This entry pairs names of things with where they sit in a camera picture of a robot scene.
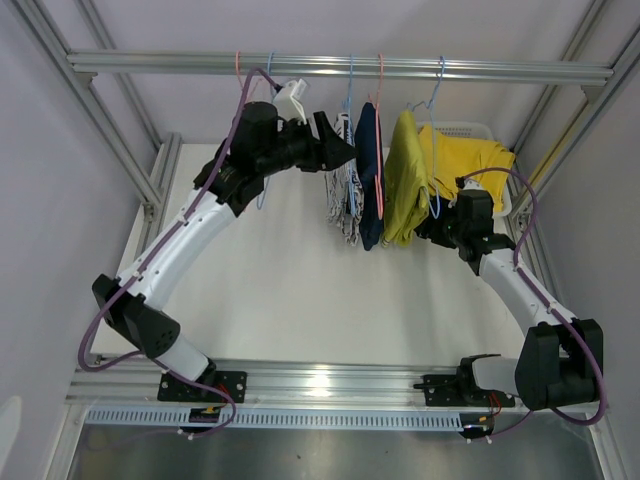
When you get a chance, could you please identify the yellow trousers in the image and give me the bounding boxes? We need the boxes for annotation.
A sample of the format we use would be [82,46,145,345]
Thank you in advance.
[409,125,516,220]

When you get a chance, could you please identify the aluminium frame right post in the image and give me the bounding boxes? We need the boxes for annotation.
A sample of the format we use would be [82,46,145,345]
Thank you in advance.
[489,0,640,236]

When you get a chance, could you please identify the pink hanger of navy trousers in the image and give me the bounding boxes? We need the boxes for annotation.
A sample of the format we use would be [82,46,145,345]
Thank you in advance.
[369,53,385,221]

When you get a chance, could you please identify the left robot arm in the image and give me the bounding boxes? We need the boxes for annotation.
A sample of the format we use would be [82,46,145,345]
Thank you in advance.
[92,102,356,401]

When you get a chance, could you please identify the aluminium frame post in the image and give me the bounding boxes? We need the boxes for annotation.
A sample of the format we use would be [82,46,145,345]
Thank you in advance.
[8,1,182,239]
[489,0,640,236]

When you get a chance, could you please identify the black white print trousers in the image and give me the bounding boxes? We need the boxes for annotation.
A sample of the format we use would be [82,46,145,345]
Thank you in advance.
[324,111,364,247]

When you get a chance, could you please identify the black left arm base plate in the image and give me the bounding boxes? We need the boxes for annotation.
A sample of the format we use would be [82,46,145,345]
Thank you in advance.
[156,369,248,404]

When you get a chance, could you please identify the aluminium hanging rail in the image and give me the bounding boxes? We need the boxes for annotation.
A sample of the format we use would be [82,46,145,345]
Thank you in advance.
[66,49,614,87]

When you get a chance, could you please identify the blue hanger of print trousers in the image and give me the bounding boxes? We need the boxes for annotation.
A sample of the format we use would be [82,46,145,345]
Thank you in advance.
[342,54,359,222]

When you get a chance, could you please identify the navy blue trousers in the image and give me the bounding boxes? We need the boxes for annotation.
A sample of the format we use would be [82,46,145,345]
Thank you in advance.
[355,102,385,251]

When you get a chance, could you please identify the white plastic basket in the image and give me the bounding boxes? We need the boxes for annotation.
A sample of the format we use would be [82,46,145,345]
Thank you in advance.
[417,120,513,218]

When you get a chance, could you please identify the white slotted cable duct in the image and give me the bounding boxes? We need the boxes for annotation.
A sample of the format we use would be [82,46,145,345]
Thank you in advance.
[85,406,463,432]

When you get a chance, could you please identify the olive green trousers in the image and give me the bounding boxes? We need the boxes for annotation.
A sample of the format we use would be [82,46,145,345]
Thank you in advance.
[382,110,430,247]

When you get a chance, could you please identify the aluminium frame left post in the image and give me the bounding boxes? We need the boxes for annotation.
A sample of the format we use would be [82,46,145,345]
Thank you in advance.
[8,1,182,239]

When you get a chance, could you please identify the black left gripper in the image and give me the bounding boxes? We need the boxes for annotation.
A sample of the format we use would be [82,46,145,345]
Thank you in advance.
[257,112,358,178]

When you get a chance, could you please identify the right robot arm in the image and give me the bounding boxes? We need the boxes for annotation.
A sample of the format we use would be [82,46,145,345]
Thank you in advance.
[418,183,605,412]

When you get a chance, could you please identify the blue hanger of olive trousers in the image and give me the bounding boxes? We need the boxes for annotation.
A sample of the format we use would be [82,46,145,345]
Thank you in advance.
[405,55,447,219]

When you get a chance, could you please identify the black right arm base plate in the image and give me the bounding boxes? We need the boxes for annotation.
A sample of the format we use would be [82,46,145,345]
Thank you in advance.
[413,374,516,408]

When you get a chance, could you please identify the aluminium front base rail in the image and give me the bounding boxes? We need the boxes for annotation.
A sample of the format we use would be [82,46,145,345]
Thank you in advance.
[65,358,454,411]

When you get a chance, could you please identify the blue hanger of yellow trousers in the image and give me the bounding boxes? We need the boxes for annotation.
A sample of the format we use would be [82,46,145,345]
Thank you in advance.
[255,49,291,210]

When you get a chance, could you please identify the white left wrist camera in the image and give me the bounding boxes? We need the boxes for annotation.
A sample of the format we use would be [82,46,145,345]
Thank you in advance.
[272,78,309,124]

